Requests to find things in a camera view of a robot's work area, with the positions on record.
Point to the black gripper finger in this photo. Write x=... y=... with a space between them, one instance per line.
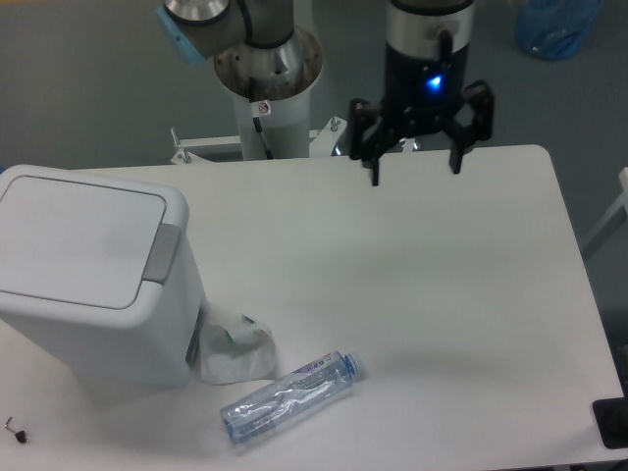
x=372 y=132
x=479 y=98

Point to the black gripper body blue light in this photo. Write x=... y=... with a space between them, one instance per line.
x=417 y=91

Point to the white trash can grey button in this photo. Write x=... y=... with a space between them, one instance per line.
x=99 y=272

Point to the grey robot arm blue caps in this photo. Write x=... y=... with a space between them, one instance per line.
x=429 y=30

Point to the blue plastic bag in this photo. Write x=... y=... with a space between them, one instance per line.
x=555 y=30

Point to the clear plastic water bottle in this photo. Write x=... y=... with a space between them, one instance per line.
x=292 y=395

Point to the crumpled white paper bag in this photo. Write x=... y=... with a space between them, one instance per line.
x=238 y=352

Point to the black device at table edge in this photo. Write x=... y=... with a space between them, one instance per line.
x=611 y=418

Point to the small black metal clip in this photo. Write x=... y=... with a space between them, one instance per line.
x=20 y=435

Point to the white frame at right edge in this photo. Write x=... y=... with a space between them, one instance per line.
x=609 y=222

